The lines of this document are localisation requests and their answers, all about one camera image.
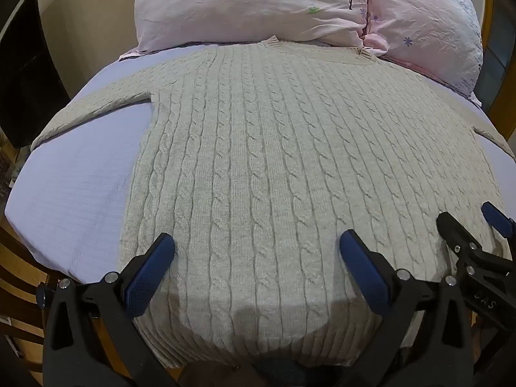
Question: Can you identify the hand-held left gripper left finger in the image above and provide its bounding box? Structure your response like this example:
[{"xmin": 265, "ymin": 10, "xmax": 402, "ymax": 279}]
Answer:
[{"xmin": 40, "ymin": 233, "xmax": 180, "ymax": 387}]

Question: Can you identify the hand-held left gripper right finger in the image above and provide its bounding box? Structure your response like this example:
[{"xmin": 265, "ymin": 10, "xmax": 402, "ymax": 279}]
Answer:
[{"xmin": 339, "ymin": 229, "xmax": 475, "ymax": 387}]

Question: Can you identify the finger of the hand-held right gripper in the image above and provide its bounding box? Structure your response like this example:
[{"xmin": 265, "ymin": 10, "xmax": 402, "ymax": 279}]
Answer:
[
  {"xmin": 437, "ymin": 211, "xmax": 516, "ymax": 331},
  {"xmin": 481, "ymin": 202, "xmax": 516, "ymax": 259}
]

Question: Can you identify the beige cable knit sweater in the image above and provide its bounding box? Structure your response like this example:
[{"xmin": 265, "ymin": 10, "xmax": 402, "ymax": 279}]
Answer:
[{"xmin": 31, "ymin": 36, "xmax": 512, "ymax": 368}]

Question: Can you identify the lavender bed sheet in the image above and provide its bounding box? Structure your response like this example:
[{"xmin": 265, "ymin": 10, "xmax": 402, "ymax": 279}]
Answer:
[{"xmin": 4, "ymin": 44, "xmax": 516, "ymax": 287}]

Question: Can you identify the pink floral pillow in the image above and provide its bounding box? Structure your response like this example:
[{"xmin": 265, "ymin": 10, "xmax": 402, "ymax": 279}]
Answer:
[
  {"xmin": 363, "ymin": 0, "xmax": 483, "ymax": 101},
  {"xmin": 119, "ymin": 0, "xmax": 371, "ymax": 62}
]

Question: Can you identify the dark cabinet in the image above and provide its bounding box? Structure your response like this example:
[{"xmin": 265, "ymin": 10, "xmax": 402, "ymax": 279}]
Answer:
[{"xmin": 0, "ymin": 0, "xmax": 70, "ymax": 150}]

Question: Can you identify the wooden bed frame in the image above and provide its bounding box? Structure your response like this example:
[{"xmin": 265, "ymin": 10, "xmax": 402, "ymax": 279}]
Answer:
[{"xmin": 0, "ymin": 213, "xmax": 55, "ymax": 387}]

